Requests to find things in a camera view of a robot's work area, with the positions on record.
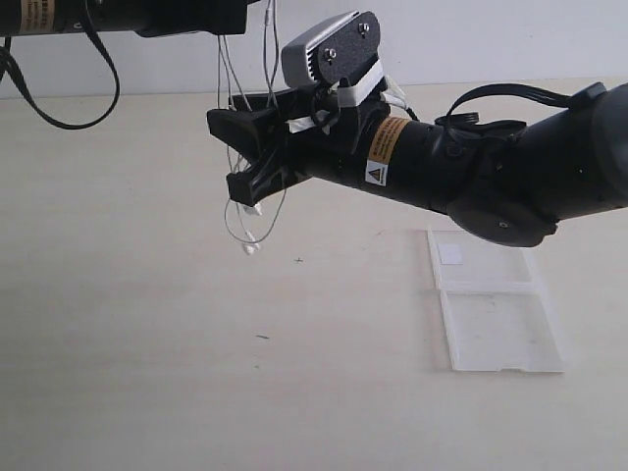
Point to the clear plastic open case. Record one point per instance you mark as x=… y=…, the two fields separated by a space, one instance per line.
x=495 y=306

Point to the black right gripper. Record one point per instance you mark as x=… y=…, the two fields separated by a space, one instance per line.
x=368 y=149

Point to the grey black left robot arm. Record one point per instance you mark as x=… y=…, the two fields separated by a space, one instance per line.
x=150 y=18

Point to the white wired earphones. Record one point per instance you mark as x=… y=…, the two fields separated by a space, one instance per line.
x=235 y=214

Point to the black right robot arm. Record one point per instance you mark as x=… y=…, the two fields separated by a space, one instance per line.
x=506 y=182

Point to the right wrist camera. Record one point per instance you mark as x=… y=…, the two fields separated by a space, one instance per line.
x=342 y=50

